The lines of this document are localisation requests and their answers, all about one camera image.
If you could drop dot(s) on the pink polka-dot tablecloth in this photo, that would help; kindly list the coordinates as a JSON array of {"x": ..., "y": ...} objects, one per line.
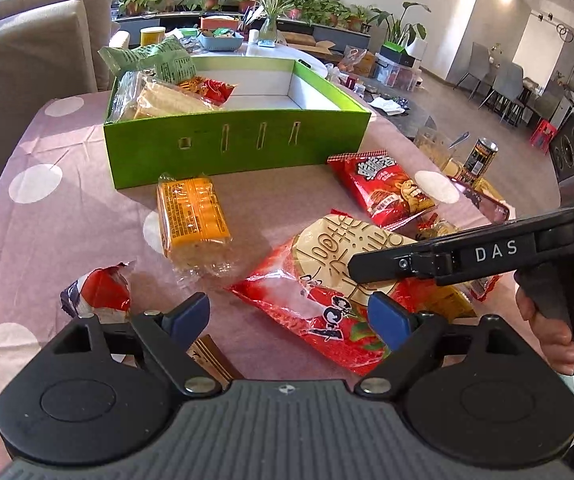
[{"x": 67, "y": 230}]

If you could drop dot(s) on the red white blue small packet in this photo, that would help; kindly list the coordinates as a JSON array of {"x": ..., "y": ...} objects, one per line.
[{"x": 107, "y": 290}]

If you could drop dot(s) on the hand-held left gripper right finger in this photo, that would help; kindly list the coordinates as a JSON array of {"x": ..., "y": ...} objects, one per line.
[{"x": 387, "y": 320}]

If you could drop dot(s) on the black yellow drink can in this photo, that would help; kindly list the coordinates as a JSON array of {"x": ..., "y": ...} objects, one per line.
[{"x": 477, "y": 162}]

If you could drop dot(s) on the green cardboard box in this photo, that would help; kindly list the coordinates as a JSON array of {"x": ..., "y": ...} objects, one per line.
[{"x": 247, "y": 160}]

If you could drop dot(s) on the beige sofa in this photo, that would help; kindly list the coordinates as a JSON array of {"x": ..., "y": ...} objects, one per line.
[{"x": 17, "y": 60}]

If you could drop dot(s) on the grey television cabinet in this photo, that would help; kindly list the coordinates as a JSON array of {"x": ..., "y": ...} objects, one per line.
[{"x": 339, "y": 35}]

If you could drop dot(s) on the orange box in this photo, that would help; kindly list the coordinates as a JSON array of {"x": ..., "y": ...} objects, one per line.
[{"x": 217, "y": 22}]

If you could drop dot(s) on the green snack packet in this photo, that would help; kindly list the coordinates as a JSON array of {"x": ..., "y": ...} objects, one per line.
[{"x": 162, "y": 62}]

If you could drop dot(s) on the phone with red case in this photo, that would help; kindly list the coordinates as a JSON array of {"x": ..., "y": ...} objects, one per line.
[{"x": 487, "y": 205}]

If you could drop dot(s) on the glass vase with green plant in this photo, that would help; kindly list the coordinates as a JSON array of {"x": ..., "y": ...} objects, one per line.
[{"x": 267, "y": 35}]

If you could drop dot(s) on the grey dining chair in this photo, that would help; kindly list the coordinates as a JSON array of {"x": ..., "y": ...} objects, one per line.
[
  {"x": 474, "y": 62},
  {"x": 504, "y": 85}
]

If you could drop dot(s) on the clear yellow wafer packet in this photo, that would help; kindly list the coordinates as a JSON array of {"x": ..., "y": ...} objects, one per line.
[{"x": 167, "y": 102}]

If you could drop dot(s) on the tall large-leaf plant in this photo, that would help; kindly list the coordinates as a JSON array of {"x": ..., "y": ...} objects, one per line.
[{"x": 397, "y": 25}]

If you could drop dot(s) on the yellow canister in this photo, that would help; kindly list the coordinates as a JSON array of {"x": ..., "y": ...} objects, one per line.
[{"x": 153, "y": 37}]

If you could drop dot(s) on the clear plastic bag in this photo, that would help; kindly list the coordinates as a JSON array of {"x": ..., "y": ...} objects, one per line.
[{"x": 357, "y": 62}]

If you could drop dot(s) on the open cardboard box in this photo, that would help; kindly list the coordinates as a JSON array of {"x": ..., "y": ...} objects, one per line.
[{"x": 299, "y": 40}]

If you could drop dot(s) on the blue plastic basket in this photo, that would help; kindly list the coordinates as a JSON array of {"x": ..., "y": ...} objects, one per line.
[{"x": 219, "y": 44}]

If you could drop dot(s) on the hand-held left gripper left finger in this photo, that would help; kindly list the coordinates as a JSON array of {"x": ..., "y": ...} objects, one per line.
[{"x": 189, "y": 317}]

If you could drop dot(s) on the white oval coffee table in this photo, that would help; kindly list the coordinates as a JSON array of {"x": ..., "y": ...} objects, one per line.
[{"x": 267, "y": 52}]

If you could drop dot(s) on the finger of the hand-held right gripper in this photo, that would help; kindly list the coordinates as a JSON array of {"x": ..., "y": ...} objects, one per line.
[{"x": 382, "y": 265}]

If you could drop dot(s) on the dark round low table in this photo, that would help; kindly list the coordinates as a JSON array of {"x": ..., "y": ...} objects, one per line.
[{"x": 407, "y": 122}]

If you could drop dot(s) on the clear storage box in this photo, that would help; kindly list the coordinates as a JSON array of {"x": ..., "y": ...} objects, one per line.
[{"x": 397, "y": 77}]

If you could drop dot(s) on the red chips packet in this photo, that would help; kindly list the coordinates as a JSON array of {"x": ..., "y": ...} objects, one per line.
[{"x": 387, "y": 190}]

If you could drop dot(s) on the green black box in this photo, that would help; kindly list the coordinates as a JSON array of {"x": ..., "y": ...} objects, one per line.
[{"x": 397, "y": 55}]

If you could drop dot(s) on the white crumpled paper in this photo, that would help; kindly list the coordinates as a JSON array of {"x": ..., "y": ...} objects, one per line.
[{"x": 387, "y": 105}]

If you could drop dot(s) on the brown striped snack packet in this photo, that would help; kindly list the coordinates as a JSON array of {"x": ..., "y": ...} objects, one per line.
[{"x": 217, "y": 360}]

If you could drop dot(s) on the orange cracker packet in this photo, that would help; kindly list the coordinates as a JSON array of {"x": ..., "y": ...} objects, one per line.
[{"x": 194, "y": 215}]

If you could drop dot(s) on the small white bottle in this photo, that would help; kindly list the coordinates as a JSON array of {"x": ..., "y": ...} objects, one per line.
[{"x": 254, "y": 36}]

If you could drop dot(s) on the person's right hand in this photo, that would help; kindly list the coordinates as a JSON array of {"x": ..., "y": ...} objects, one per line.
[{"x": 554, "y": 347}]

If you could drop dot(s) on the large red rice cracker packet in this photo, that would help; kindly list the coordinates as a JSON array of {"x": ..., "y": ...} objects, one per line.
[{"x": 317, "y": 280}]

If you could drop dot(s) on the red plastic stool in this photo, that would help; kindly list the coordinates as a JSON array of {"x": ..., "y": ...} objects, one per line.
[{"x": 543, "y": 132}]

